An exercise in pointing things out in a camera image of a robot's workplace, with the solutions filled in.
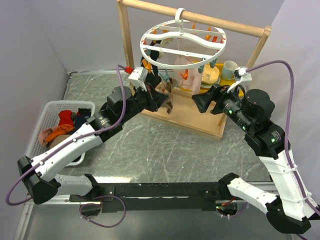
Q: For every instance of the wooden hanger rack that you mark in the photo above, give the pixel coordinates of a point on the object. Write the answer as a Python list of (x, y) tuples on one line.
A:
[(185, 114)]

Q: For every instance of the pink sock in basket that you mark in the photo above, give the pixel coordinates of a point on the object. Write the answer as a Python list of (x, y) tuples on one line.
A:
[(43, 135)]

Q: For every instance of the white round clip hanger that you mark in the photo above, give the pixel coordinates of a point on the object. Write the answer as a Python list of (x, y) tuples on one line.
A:
[(182, 42)]

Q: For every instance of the black socks on hanger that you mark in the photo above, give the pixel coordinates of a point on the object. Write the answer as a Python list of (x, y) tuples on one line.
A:
[(154, 55)]

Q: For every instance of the orange sock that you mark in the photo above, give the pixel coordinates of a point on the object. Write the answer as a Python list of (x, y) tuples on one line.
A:
[(58, 131)]

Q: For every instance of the argyle patterned sock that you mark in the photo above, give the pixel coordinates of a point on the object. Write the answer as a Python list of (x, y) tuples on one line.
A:
[(166, 87)]

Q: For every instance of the brown ribbed sock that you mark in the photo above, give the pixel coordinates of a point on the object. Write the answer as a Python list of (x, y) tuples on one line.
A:
[(57, 140)]

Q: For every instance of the navy sock in basket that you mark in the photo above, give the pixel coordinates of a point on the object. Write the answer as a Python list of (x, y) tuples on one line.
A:
[(81, 117)]

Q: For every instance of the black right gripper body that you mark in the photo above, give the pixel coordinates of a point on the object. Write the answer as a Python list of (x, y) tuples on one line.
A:
[(231, 104)]

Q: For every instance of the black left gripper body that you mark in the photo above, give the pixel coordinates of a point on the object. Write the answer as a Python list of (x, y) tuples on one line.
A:
[(142, 100)]

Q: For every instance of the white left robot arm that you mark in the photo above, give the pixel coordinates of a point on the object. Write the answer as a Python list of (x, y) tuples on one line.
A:
[(40, 174)]

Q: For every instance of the red sock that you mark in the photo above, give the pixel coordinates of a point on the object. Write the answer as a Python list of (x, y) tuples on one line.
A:
[(65, 118)]

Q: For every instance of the light blue mug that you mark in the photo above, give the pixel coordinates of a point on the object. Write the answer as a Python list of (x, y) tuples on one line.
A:
[(228, 68)]

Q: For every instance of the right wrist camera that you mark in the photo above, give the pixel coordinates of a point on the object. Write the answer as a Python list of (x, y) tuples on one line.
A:
[(242, 77)]

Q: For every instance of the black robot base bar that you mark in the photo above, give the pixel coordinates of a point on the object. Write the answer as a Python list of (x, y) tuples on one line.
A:
[(115, 197)]

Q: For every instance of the cream sock on hanger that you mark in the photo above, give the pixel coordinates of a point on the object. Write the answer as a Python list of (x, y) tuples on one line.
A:
[(164, 43)]

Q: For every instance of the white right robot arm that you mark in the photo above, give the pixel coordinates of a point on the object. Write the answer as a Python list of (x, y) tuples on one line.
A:
[(291, 209)]

